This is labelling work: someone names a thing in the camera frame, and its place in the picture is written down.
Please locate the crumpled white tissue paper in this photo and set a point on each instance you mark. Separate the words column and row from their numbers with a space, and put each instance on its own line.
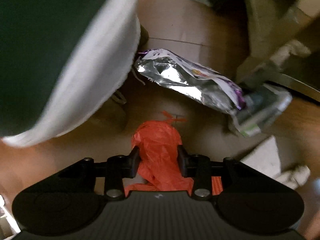
column 294, row 178

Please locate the teal trash bin white base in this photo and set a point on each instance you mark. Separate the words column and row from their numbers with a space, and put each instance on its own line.
column 60, row 61

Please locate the orange foam fruit net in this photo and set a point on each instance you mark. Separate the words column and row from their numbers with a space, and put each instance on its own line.
column 216, row 186

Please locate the silver purple snack wrapper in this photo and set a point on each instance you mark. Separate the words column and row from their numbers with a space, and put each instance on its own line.
column 193, row 80

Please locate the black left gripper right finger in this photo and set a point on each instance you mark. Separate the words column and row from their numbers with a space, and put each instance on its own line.
column 200, row 169

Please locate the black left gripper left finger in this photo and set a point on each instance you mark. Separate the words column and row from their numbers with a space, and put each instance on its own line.
column 114, row 170

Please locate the orange plastic bag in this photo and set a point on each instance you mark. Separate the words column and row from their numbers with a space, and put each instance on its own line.
column 158, row 142

